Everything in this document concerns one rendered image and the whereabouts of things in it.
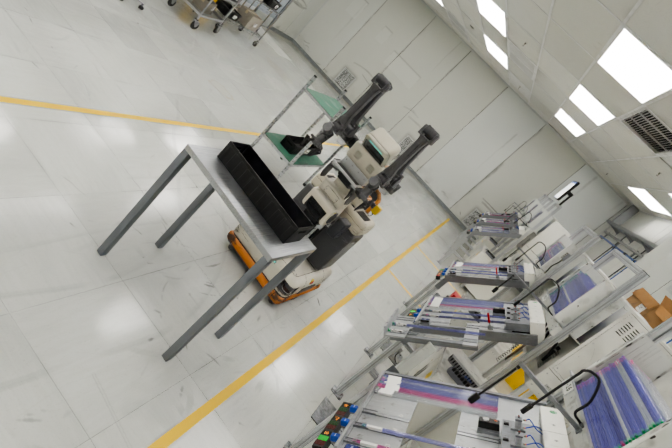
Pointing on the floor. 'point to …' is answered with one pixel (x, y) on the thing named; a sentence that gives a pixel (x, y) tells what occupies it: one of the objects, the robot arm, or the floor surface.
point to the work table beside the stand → (268, 242)
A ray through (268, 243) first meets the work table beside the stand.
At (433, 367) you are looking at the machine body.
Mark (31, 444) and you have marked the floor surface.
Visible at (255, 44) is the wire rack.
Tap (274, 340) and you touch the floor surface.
